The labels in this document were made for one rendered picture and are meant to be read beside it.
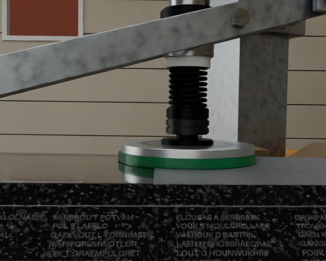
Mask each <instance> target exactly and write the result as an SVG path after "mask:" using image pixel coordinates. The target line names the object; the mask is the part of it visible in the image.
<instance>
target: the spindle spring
mask: <svg viewBox="0 0 326 261"><path fill-rule="evenodd" d="M207 69H208V68H207V67H198V66H178V67H171V68H170V69H169V72H170V73H171V74H169V77H170V78H171V79H169V83H171V84H170V85H169V88H170V89H171V90H169V93H170V94H172V95H169V99H172V100H170V101H169V102H168V103H169V104H170V105H171V106H170V108H206V107H207V104H204V103H205V102H207V99H206V98H200V97H206V96H207V93H200V92H206V91H207V88H202V87H199V88H179V89H178V87H187V86H207V85H208V83H207V82H181V83H177V82H179V81H206V80H207V77H177V76H194V75H199V76H206V75H207V74H208V72H206V71H179V72H177V71H178V70H207ZM182 92H199V93H184V94H177V93H182ZM193 97H199V98H197V99H177V98H193ZM185 103H199V104H189V105H177V104H185Z"/></svg>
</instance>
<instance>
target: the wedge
mask: <svg viewBox="0 0 326 261"><path fill-rule="evenodd" d="M288 157H326V143H316V142H313V143H312V144H310V145H308V146H306V147H304V148H302V149H300V150H298V151H297V152H295V153H293V154H291V155H289V156H288Z"/></svg>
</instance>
